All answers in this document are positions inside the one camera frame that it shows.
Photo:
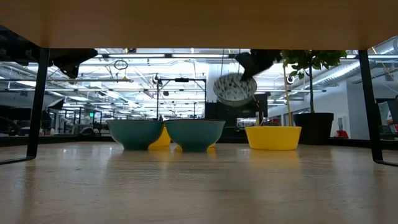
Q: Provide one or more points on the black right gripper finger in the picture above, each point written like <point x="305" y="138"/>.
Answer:
<point x="250" y="73"/>

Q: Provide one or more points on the white bowl black pattern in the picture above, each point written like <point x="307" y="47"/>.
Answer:
<point x="231" y="90"/>

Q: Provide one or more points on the yellow plastic bowl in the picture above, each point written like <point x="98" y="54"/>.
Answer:
<point x="163" y="140"/>
<point x="273" y="138"/>

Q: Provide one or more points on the teal ceramic bowl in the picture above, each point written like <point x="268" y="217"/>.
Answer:
<point x="194" y="133"/>
<point x="133" y="133"/>

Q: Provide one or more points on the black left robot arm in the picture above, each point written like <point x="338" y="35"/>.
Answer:
<point x="15" y="46"/>

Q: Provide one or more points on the black metal shelf leg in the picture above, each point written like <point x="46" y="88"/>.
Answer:
<point x="38" y="93"/>
<point x="370" y="109"/>

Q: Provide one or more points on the yellow upright pole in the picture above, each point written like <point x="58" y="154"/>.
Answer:
<point x="287" y="102"/>

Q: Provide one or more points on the green potted tree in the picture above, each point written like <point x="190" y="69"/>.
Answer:
<point x="311" y="59"/>

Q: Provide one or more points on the black box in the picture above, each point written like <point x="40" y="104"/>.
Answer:
<point x="211" y="110"/>

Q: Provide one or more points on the wooden overhead shelf board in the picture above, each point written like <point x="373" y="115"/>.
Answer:
<point x="199" y="21"/>

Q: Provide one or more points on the black plant pot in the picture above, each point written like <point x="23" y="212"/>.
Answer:
<point x="313" y="127"/>

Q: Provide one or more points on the red object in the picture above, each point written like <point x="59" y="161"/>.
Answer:
<point x="342" y="134"/>

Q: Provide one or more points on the person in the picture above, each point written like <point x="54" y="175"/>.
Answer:
<point x="392" y="119"/>

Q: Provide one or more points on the black metal frame stand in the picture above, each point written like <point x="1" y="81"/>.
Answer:
<point x="182" y="80"/>

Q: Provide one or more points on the dark wall screen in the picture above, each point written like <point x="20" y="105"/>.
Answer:
<point x="382" y="112"/>

